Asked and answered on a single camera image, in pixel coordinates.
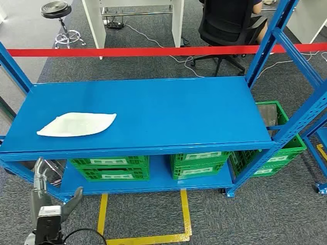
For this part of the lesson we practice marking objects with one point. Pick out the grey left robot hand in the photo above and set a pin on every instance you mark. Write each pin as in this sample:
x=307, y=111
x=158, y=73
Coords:
x=41, y=199

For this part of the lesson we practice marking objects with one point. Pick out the white curved plastic part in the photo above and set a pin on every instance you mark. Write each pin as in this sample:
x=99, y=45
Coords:
x=76, y=124

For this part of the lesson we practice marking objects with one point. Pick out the blue metal shelf rack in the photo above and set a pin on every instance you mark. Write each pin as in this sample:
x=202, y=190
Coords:
x=322, y=135
x=153, y=111

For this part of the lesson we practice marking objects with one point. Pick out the black round stool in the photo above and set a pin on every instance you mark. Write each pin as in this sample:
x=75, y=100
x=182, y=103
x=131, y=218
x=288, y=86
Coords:
x=56, y=9

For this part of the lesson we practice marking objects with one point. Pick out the red barrier tape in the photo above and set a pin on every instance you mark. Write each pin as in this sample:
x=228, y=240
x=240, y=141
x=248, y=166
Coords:
x=153, y=51

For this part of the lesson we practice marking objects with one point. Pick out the white desk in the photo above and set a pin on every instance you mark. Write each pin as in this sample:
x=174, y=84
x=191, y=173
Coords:
x=177, y=20
x=306, y=17

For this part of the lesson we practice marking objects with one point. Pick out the black office chair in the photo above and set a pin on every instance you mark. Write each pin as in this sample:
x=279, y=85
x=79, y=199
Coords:
x=224, y=20

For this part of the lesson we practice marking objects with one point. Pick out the grey sheet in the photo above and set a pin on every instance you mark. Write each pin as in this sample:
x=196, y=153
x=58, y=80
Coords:
x=266, y=115

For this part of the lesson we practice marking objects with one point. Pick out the person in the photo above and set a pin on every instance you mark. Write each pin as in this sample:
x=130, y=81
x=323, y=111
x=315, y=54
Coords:
x=263, y=33

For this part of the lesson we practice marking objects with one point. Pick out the chrome stanchion post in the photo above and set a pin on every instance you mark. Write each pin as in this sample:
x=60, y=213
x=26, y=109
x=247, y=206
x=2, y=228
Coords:
x=54, y=174

